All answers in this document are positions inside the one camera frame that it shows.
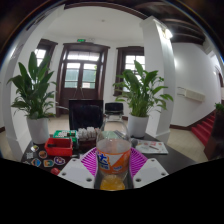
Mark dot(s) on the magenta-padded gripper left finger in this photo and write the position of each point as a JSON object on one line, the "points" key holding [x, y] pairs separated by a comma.
{"points": [[76, 173]]}

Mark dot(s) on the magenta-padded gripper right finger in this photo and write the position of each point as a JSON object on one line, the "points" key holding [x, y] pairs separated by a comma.
{"points": [[150, 172]]}

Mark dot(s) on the orange drink plastic bottle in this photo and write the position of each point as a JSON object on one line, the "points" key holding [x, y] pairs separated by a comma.
{"points": [[113, 156]]}

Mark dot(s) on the colourful sticker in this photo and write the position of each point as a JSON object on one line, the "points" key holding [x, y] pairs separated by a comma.
{"points": [[36, 162], [48, 163], [59, 161], [42, 154]]}

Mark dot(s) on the printed paper magazine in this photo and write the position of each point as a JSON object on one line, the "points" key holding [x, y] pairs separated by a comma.
{"points": [[151, 147]]}

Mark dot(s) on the red plastic box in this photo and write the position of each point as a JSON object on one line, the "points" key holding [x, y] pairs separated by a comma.
{"points": [[58, 149]]}

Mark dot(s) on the green box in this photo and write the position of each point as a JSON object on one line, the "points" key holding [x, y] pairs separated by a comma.
{"points": [[65, 134]]}

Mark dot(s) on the pack of white jars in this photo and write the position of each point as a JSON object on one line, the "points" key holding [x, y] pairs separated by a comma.
{"points": [[88, 133]]}

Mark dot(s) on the black chair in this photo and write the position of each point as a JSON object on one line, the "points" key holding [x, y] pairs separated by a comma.
{"points": [[86, 115]]}

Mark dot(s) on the red carpeted staircase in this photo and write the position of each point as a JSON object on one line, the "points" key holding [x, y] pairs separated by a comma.
{"points": [[203, 128]]}

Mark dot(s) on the large potted green plant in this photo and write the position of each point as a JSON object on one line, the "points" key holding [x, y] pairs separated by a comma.
{"points": [[35, 96], [141, 96]]}

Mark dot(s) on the green exit sign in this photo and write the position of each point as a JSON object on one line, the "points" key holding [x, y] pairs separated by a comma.
{"points": [[81, 40]]}

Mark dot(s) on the white wall-mounted unit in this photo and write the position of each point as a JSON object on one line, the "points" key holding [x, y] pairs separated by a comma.
{"points": [[191, 94]]}

